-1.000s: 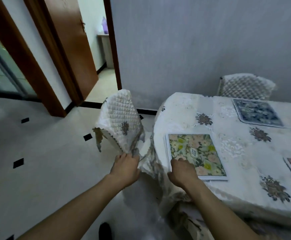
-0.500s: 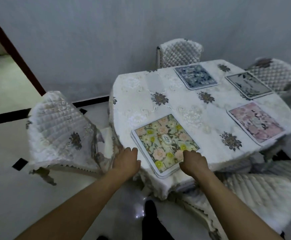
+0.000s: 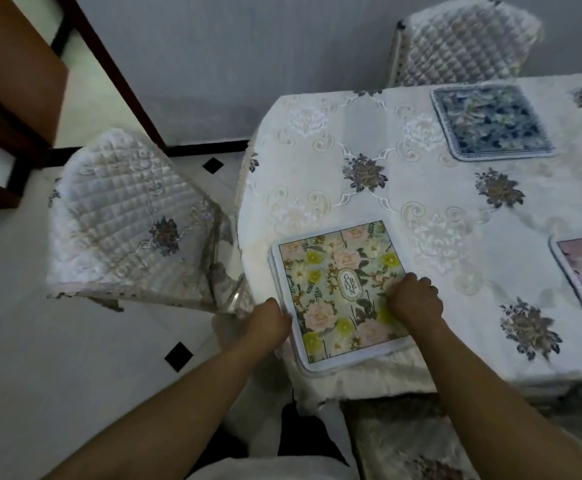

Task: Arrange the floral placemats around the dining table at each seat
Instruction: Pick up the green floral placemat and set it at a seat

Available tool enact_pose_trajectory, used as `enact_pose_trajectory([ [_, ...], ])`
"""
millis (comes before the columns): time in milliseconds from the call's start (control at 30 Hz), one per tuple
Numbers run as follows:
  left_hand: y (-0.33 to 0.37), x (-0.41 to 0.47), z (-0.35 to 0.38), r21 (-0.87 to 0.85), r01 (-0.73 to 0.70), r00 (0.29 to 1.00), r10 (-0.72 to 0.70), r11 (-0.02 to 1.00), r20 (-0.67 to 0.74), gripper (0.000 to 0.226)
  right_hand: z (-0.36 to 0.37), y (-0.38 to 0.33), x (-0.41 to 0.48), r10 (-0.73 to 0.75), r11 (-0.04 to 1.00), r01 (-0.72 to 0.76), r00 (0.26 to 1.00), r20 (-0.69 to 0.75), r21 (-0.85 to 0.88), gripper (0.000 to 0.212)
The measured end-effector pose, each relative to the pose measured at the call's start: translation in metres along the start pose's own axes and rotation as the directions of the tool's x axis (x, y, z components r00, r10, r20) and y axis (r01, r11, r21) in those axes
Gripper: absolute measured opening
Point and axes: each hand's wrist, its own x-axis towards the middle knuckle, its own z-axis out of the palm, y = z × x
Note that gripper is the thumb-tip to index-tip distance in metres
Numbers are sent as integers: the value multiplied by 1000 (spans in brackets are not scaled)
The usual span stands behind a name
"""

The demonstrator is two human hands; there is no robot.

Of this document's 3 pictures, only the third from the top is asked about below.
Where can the person's left fingers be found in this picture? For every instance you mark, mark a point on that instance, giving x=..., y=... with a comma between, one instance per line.
x=283, y=319

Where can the person's right fingers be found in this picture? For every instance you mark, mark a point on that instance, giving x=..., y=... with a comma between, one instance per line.
x=411, y=283

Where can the white embroidered floral tablecloth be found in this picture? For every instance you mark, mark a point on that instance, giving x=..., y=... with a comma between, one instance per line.
x=421, y=204

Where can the person's right forearm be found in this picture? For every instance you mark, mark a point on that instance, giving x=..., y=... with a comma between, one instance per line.
x=491, y=409

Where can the person's left forearm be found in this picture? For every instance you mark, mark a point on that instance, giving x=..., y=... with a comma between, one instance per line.
x=170, y=419

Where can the person's right hand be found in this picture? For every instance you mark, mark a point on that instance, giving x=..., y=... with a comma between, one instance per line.
x=416, y=304

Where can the blue floral placemat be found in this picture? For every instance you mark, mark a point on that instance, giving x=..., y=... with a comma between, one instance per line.
x=491, y=122

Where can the person's black trousers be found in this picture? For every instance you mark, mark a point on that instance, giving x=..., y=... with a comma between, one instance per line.
x=306, y=434

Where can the chair with quilted floral cover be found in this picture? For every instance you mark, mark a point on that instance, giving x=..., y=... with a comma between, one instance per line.
x=401, y=439
x=125, y=219
x=463, y=42

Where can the person's left hand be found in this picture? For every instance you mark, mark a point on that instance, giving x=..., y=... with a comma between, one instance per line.
x=267, y=325

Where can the brown wooden door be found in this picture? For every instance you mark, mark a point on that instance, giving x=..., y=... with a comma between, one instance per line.
x=15, y=89

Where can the person's white shirt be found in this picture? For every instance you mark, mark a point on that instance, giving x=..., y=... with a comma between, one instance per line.
x=281, y=469

